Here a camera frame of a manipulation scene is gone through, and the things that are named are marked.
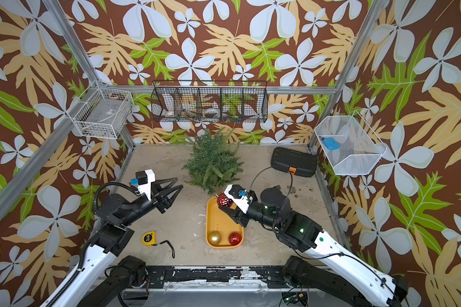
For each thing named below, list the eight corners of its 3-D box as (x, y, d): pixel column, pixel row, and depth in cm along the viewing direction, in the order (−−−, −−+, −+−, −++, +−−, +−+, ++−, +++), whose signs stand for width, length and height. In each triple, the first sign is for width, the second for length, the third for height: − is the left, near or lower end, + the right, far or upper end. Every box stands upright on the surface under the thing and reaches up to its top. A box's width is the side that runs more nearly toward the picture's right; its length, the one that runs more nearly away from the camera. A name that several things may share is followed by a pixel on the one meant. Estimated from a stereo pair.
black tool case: (267, 169, 111) (269, 162, 106) (272, 152, 120) (273, 144, 115) (312, 181, 106) (316, 174, 100) (313, 162, 114) (317, 155, 109)
